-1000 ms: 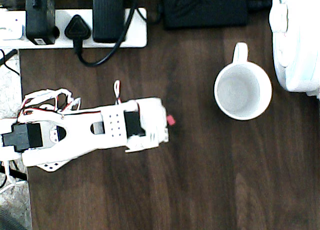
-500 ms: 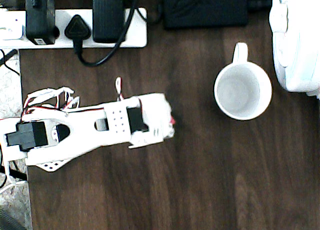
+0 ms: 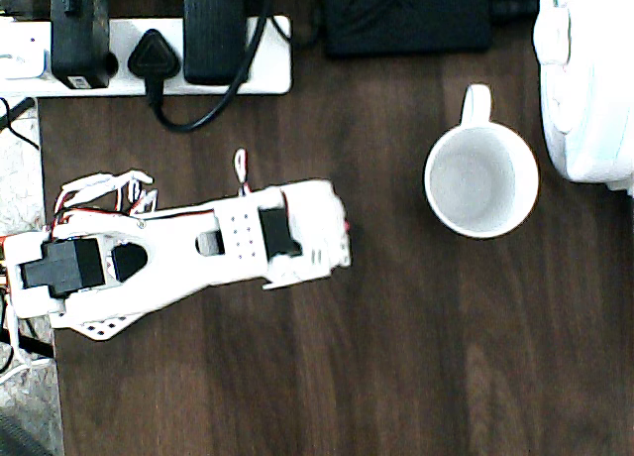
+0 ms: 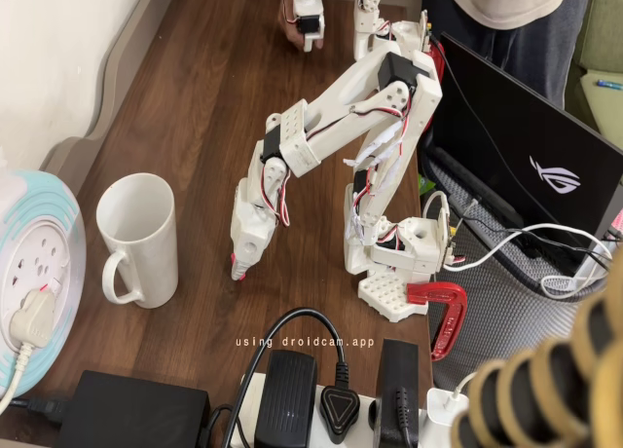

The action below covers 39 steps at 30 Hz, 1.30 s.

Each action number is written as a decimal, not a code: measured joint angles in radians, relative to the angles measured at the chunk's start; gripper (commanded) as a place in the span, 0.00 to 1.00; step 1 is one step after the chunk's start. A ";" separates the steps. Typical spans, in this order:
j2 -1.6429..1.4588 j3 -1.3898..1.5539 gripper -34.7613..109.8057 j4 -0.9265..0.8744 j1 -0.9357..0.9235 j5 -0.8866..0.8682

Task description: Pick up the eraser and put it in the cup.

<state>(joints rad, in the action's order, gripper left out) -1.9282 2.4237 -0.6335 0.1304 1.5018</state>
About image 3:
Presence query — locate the white power strip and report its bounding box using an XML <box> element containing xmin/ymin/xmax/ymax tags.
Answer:
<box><xmin>0</xmin><ymin>14</ymin><xmax>293</xmax><ymax>98</ymax></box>

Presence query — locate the white ceramic mug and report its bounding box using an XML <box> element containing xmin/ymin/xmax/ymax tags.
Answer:
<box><xmin>423</xmin><ymin>83</ymin><xmax>541</xmax><ymax>241</ymax></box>

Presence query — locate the black triangular plug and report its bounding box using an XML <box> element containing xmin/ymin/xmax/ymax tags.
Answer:
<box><xmin>127</xmin><ymin>28</ymin><xmax>180</xmax><ymax>106</ymax></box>

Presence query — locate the flat black power brick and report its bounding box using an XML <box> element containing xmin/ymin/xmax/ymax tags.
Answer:
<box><xmin>321</xmin><ymin>0</ymin><xmax>494</xmax><ymax>57</ymax></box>

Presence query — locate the wide black power adapter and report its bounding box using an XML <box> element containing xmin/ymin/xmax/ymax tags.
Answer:
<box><xmin>182</xmin><ymin>0</ymin><xmax>250</xmax><ymax>87</ymax></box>

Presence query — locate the narrow black power adapter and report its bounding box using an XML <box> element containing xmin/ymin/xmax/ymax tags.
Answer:
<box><xmin>50</xmin><ymin>0</ymin><xmax>119</xmax><ymax>91</ymax></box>

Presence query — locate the thick black looping cable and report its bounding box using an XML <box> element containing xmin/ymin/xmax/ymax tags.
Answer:
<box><xmin>146</xmin><ymin>0</ymin><xmax>278</xmax><ymax>134</ymax></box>

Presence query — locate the white USB charger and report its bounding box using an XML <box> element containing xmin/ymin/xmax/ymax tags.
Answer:
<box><xmin>0</xmin><ymin>38</ymin><xmax>49</xmax><ymax>81</ymax></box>

